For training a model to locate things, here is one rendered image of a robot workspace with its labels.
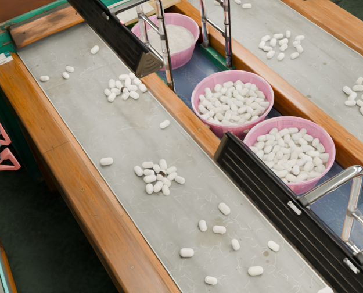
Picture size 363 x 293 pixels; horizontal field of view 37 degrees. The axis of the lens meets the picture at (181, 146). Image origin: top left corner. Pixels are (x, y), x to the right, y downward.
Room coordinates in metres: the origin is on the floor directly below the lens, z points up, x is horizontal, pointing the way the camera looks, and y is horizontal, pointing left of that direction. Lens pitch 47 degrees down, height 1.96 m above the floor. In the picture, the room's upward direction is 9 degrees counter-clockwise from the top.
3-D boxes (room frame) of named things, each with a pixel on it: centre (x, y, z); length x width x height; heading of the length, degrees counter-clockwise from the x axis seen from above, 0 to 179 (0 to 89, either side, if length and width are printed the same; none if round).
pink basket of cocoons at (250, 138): (1.02, -0.31, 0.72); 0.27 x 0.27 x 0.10
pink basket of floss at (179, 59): (1.67, 0.00, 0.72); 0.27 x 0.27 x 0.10
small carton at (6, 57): (1.66, 0.60, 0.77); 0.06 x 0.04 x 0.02; 115
